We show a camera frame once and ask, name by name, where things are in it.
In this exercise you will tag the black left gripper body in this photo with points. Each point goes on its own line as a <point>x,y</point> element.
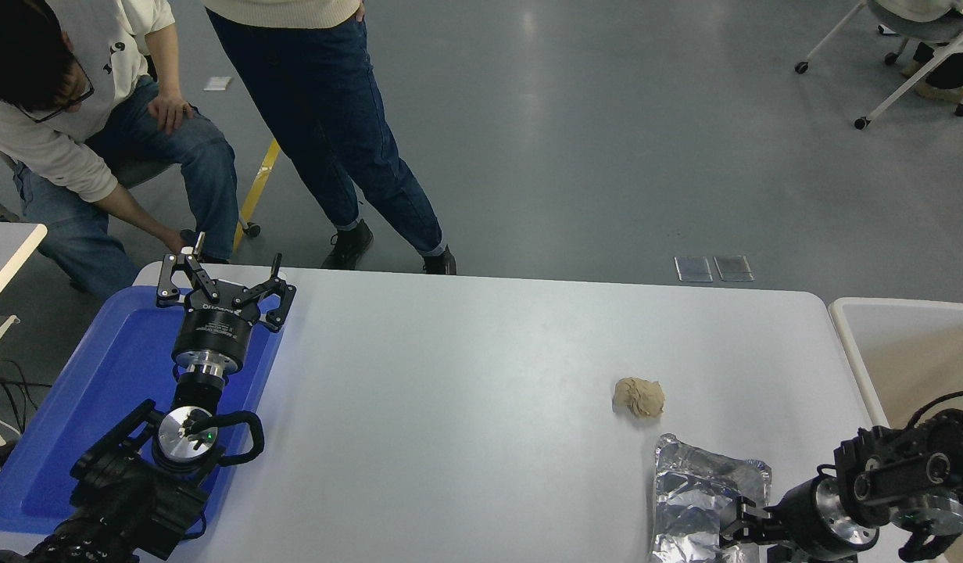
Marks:
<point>216,332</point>

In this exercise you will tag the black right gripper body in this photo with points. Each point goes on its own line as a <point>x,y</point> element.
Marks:
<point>794,524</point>

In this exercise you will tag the silver foil tray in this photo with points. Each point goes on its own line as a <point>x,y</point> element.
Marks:
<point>685,500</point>

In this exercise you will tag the person's right forearm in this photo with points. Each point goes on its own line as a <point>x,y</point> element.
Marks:
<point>134,211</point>

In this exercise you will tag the person's left forearm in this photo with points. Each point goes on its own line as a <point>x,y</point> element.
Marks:
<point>165,62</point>

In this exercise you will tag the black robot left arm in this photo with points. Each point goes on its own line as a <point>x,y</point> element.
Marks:
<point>130,500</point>

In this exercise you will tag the clear floor plate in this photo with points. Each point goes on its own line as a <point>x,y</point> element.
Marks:
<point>733,267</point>
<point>692,268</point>

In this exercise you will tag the person's right hand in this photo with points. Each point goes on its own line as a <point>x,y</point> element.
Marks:
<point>174,239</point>

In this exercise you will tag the person's left hand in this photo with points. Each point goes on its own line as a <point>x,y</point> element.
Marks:
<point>360,11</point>
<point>171,112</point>

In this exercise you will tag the grey wheeled chair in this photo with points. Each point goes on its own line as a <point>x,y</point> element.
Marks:
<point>141,173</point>

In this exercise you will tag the blue plastic tray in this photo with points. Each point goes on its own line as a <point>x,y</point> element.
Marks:
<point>98,375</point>

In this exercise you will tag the white side table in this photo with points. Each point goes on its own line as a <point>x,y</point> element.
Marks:
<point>5,242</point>

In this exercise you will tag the crumpled tan paper ball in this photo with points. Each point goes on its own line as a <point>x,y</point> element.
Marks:
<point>639,397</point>

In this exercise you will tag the large pale bin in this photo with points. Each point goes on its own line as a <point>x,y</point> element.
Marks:
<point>919,344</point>

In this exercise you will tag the white framed wheeled chair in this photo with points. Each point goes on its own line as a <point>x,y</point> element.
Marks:
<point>919,31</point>

